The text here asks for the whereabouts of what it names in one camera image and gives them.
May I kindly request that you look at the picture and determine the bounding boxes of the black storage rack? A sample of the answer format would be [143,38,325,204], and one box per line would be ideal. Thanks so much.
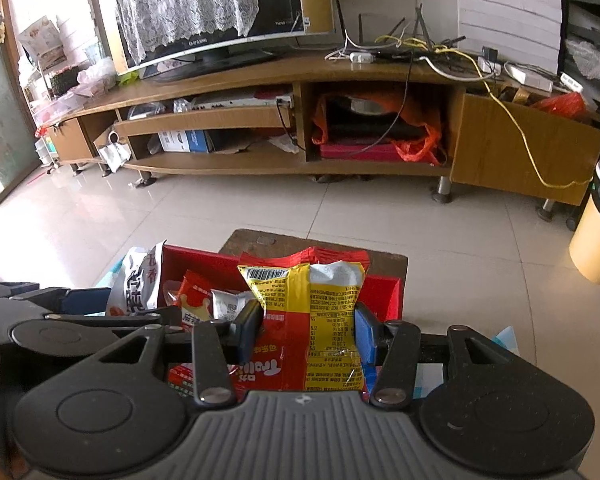
[557,0,600,151]

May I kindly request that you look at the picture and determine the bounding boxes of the wooden tv stand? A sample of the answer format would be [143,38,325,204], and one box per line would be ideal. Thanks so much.
[45,52,600,206]

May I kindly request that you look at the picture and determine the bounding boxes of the yellow cable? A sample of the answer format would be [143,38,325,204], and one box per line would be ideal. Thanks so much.
[365,0,595,190]

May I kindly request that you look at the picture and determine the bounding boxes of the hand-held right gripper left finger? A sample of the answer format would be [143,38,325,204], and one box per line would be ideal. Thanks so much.
[77,299,265,407]

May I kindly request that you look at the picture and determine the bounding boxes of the white power strip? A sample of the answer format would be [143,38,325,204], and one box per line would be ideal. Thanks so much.
[477,47,506,74]

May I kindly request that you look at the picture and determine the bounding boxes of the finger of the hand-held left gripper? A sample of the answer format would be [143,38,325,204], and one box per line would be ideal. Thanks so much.
[127,304,193,335]
[40,286,115,317]

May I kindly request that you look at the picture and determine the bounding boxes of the orange plastic bag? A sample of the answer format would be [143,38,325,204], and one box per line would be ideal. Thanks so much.
[312,92,448,166]

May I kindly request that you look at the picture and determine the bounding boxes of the white packet with red print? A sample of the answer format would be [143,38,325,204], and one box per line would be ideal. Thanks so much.
[105,242,167,317]

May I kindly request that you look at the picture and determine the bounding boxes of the yellow red snack packet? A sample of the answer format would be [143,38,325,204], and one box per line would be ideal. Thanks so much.
[232,247,373,393]

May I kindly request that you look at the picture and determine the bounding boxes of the white plastic bags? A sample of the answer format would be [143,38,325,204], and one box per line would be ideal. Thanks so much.
[77,57,119,97]

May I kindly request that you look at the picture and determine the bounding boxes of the black router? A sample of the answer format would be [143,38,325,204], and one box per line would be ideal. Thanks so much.
[335,0,468,58]

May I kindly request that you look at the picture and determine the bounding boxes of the flat red box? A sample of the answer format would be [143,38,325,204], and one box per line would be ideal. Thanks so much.
[320,142,446,164]

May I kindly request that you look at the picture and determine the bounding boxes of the red cardboard box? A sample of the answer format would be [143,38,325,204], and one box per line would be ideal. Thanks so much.
[161,229,409,323]

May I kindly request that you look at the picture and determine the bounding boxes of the white paper bag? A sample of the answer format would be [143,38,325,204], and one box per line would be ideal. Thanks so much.
[95,130,132,174]

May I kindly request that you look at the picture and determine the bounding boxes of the blue white checkered mat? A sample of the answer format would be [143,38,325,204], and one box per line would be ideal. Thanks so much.
[97,260,522,401]

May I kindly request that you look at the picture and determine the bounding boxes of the yellow trash bin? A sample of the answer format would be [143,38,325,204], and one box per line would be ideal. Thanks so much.
[569,159,600,286]

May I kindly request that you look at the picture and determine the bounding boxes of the white trolley shelf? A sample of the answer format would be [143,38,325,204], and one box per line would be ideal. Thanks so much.
[17,17,81,176]

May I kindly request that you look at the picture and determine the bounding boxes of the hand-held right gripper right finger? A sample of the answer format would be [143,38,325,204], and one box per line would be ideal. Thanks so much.
[354,301,523,408]

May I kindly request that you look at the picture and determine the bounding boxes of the white lace cloth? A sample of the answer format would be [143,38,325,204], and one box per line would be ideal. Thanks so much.
[107,0,263,63]

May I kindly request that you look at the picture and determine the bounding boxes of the small silver snack packet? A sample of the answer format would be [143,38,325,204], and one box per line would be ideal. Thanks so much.
[211,290,253,321]

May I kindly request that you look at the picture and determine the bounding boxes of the white flat device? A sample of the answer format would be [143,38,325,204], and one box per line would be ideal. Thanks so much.
[505,62,554,92]

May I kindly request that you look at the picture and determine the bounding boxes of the glass sliding door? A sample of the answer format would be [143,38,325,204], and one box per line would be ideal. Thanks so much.
[0,25,43,211]

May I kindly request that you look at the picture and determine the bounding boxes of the red plastic bag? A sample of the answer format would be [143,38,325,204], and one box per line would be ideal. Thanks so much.
[532,92,587,122]

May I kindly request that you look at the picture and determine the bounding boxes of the white blue carton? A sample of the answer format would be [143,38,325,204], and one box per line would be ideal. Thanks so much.
[157,130,216,154]

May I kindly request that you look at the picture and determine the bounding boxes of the white set-top box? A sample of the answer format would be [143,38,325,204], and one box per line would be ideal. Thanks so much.
[187,91,295,111]

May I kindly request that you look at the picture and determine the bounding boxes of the long red snack packet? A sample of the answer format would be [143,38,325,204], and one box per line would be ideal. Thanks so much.
[167,269,216,396]

